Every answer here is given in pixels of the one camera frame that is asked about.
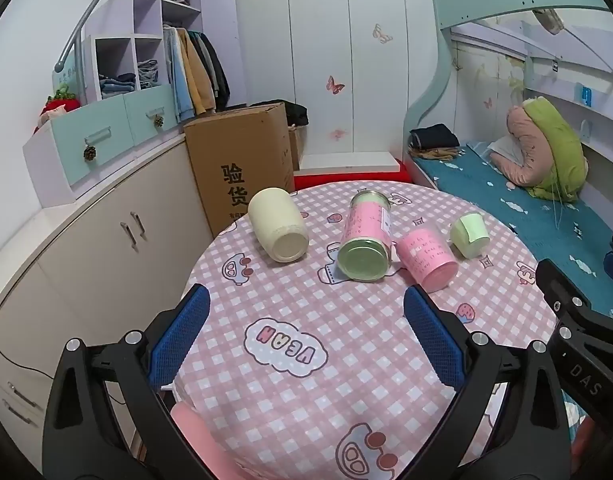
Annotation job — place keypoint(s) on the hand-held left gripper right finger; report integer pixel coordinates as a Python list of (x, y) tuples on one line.
[(433, 339)]

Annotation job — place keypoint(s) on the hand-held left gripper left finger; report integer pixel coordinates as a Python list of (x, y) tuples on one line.
[(182, 332)]

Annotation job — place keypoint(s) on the pink paper cup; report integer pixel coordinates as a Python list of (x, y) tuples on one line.
[(426, 260)]

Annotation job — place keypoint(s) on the small light green cup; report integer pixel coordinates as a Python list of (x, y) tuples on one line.
[(469, 235)]

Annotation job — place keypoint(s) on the tall pink green cup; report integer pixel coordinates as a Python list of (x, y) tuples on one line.
[(365, 245)]

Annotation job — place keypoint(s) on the cream ceramic cup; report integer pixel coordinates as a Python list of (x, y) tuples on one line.
[(276, 220)]

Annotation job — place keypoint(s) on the teal printed bed sheet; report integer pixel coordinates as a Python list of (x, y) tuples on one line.
[(516, 220)]

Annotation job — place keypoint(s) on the pink checkered tablecloth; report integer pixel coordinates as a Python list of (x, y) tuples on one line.
[(291, 300)]

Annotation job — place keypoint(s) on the beige cabinet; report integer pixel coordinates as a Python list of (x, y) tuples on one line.
[(86, 260)]

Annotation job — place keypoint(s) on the green pink rolled quilt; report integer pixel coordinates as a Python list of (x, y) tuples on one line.
[(556, 150)]

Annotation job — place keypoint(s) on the stack of folded clothes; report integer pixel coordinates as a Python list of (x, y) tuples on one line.
[(434, 142)]

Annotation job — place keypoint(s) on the large cardboard box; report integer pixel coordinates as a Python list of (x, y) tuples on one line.
[(236, 160)]

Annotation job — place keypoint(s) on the red mat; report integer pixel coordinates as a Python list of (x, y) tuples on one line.
[(346, 179)]

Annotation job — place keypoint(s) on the white platform board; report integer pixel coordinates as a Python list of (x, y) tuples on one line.
[(346, 161)]

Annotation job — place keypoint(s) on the pine cone drawer knob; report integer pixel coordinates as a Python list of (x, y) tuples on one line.
[(90, 153), (158, 121)]

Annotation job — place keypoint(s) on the teal drawer unit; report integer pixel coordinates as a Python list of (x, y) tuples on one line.
[(101, 135)]

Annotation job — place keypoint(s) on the small cardboard box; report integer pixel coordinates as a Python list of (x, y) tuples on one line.
[(296, 147)]

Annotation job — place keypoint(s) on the pale pink butterfly sticker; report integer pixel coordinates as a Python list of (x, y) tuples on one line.
[(338, 134)]

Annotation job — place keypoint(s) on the black cloth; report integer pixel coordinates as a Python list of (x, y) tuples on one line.
[(294, 112)]

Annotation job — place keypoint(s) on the light blue hanging jacket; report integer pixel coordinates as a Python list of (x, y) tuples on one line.
[(179, 75)]

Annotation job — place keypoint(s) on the red strawberry plush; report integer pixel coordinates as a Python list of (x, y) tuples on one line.
[(61, 105)]

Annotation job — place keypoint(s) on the tan hanging coat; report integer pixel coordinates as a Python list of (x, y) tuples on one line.
[(199, 75)]

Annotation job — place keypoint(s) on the dark hanging clothes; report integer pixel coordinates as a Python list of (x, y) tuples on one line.
[(217, 70)]

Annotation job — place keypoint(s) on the beige butterfly sticker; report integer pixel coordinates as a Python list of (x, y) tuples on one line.
[(382, 34)]

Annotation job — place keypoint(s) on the white wardrobe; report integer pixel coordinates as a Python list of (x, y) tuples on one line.
[(311, 50)]

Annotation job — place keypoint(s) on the white shelf unit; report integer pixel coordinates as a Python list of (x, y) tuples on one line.
[(146, 15)]

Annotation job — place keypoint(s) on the grey metal handrail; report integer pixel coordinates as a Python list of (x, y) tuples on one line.
[(86, 20)]

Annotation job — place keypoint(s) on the light blue bunk bed frame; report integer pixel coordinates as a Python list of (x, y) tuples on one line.
[(446, 25)]

